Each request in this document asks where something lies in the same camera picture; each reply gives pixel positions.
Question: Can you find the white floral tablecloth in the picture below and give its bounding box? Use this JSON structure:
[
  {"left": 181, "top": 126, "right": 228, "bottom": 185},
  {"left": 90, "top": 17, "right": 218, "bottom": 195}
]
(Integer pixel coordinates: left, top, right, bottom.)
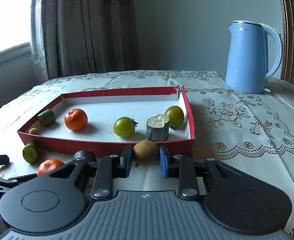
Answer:
[{"left": 0, "top": 70, "right": 294, "bottom": 239}]

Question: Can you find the green cucumber piece outside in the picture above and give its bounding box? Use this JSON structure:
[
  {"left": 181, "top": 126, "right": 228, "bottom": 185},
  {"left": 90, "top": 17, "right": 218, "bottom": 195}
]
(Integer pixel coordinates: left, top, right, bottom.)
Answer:
[{"left": 23, "top": 142, "right": 39, "bottom": 164}]

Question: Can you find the dark sugarcane piece in box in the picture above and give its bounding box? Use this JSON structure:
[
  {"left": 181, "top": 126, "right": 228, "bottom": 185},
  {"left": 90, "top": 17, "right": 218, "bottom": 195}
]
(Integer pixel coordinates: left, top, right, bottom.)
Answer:
[{"left": 146, "top": 114, "right": 170, "bottom": 142}]

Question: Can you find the brown patterned curtain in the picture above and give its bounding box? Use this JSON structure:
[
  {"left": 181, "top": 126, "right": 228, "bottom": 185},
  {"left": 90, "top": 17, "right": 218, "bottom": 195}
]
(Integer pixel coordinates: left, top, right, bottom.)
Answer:
[{"left": 30, "top": 0, "right": 139, "bottom": 82}]

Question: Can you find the smaller orange tangerine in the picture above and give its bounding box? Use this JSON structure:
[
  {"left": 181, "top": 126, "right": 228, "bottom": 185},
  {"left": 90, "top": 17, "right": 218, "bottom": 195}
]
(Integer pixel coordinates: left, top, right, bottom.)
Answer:
[{"left": 64, "top": 108, "right": 88, "bottom": 132}]

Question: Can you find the large orange tangerine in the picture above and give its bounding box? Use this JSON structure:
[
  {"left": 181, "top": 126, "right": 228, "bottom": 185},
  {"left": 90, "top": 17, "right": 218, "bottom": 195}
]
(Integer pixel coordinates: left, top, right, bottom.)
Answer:
[{"left": 37, "top": 159, "right": 64, "bottom": 177}]

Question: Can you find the light blue electric kettle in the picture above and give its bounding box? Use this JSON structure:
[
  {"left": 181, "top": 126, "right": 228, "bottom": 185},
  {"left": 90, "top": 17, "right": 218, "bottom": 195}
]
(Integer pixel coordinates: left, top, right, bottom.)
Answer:
[{"left": 225, "top": 20, "right": 283, "bottom": 94}]

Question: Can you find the green cucumber piece in box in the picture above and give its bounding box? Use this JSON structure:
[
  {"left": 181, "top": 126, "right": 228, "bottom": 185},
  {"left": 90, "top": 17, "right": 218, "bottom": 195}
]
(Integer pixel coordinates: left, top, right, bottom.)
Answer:
[{"left": 37, "top": 109, "right": 56, "bottom": 127}]

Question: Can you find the red shallow cardboard box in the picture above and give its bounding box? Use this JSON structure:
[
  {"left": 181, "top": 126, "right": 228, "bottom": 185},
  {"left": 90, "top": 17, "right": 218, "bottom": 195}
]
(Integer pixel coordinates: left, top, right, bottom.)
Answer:
[{"left": 18, "top": 87, "right": 195, "bottom": 157}]

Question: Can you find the green tomato front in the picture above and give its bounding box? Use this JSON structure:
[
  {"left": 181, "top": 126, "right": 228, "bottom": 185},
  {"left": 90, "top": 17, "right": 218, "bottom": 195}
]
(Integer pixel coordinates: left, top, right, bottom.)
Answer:
[{"left": 113, "top": 116, "right": 138, "bottom": 139}]

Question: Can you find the green tomato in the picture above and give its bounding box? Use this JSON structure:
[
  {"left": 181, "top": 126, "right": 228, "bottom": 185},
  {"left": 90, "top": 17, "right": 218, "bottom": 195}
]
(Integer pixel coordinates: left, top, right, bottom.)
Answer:
[
  {"left": 164, "top": 106, "right": 184, "bottom": 128},
  {"left": 113, "top": 116, "right": 138, "bottom": 139}
]

